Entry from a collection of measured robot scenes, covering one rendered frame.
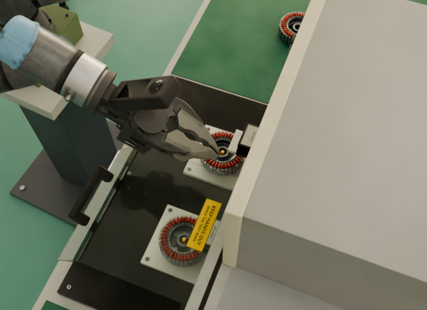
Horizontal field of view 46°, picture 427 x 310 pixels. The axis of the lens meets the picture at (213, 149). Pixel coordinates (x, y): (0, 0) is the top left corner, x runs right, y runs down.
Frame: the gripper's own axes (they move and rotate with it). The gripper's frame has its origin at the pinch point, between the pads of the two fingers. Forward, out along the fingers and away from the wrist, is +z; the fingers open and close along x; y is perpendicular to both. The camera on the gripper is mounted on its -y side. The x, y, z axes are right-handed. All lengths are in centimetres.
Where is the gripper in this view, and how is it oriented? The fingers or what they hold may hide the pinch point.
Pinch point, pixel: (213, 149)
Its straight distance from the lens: 78.5
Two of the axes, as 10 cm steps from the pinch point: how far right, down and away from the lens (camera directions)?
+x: -3.7, 8.0, -4.7
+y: -3.9, 3.2, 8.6
